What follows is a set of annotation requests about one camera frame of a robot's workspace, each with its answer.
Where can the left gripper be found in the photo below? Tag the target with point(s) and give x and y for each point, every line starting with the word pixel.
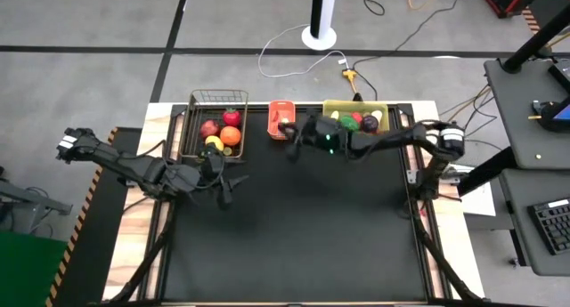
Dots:
pixel 213 171

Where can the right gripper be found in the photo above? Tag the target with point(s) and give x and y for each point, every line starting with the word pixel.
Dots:
pixel 325 133

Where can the white garlic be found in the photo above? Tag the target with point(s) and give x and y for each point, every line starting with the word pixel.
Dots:
pixel 285 120

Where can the green lime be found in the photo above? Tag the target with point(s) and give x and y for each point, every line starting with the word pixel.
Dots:
pixel 227 151

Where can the small red chili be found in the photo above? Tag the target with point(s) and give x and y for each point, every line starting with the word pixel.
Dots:
pixel 275 115

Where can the yellow lemon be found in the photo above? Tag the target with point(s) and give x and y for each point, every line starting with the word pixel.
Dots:
pixel 214 141

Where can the orange fruit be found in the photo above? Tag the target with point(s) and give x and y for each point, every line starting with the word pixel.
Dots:
pixel 230 136

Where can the yellow corn cob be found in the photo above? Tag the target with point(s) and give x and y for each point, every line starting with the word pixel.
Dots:
pixel 335 115

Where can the red apple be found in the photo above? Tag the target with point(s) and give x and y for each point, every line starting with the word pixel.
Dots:
pixel 209 129

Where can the red strawberry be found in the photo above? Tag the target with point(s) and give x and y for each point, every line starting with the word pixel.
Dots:
pixel 231 118

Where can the green bell pepper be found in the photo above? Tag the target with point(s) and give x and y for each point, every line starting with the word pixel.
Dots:
pixel 350 123

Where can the bright red pepper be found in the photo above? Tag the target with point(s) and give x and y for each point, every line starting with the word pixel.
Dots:
pixel 357 117

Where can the beige garlic bulb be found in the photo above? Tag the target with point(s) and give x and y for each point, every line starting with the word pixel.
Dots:
pixel 379 115

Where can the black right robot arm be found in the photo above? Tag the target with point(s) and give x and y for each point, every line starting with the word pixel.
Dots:
pixel 401 138

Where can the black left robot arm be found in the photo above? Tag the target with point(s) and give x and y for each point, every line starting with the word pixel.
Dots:
pixel 133 164

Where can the small orange plastic bin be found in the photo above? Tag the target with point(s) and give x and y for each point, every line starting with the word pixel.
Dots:
pixel 280 107

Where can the yellow translucent plastic bin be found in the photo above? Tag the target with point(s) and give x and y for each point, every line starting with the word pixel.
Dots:
pixel 352 106

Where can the yellow extension plug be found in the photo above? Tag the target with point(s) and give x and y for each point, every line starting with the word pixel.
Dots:
pixel 349 75

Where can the black white tower stand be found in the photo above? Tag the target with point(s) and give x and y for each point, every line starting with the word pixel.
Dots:
pixel 321 9

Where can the black hazard striped platform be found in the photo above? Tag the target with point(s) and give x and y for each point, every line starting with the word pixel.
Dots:
pixel 93 253

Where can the white paper sheet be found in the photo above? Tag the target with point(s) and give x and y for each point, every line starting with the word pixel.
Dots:
pixel 478 202

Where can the grey metal stand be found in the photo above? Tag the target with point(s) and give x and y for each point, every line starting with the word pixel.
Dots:
pixel 26 200

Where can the dark grey desk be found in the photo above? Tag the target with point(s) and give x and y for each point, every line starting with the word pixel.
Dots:
pixel 512 120

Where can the green floor mat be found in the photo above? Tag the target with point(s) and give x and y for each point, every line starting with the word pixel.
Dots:
pixel 26 271

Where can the black device blue screen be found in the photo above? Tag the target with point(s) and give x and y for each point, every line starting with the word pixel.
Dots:
pixel 552 118

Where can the black keyboard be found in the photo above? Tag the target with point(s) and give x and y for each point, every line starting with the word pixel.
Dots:
pixel 552 227

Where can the black aluminium table frame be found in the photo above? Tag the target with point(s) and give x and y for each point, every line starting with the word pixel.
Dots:
pixel 258 106

